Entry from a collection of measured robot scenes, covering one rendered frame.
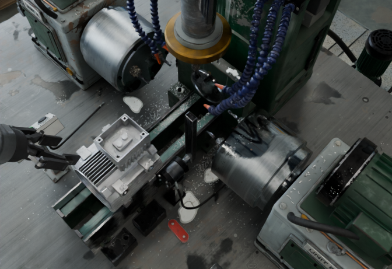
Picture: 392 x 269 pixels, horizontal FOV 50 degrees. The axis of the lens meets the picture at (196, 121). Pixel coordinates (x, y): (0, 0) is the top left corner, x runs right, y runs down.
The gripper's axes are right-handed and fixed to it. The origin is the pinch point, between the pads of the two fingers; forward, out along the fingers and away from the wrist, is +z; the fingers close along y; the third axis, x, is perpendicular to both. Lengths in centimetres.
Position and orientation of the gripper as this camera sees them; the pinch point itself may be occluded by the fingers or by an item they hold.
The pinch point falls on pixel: (61, 150)
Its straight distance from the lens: 116.7
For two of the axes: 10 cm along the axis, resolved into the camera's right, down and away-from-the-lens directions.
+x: -6.0, 7.9, 1.1
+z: 3.3, 1.2, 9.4
